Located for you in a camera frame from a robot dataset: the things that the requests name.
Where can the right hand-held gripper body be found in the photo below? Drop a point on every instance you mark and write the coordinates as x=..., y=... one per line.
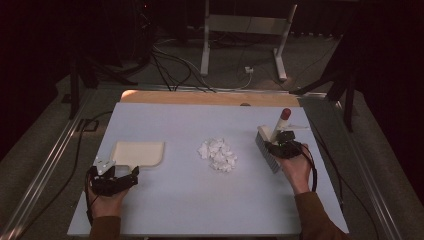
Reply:
x=285, y=148

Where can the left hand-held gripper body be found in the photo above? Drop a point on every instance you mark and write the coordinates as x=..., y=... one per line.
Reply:
x=113, y=184

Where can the cream plastic dustpan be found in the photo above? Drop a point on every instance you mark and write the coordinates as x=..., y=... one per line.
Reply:
x=140, y=153

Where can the pile of white paper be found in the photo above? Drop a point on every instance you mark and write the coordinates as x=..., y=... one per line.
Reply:
x=218, y=155

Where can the person's left hand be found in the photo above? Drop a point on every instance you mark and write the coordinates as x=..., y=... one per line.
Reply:
x=108, y=203

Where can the person's right hand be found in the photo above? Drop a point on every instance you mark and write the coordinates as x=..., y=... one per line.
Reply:
x=296, y=171

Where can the white plug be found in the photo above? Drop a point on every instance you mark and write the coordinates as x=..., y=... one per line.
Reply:
x=249, y=69

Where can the black tripod stand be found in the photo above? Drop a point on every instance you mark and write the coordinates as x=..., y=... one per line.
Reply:
x=83, y=76
x=346, y=86

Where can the grey metal stand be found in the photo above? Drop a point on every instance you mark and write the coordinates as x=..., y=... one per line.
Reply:
x=246, y=24

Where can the dark equipment with red light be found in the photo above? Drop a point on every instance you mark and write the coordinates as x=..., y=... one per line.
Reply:
x=144, y=30

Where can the aluminium floor rail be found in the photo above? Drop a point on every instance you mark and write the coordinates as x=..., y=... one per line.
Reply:
x=43, y=166
x=370, y=173
x=233, y=89

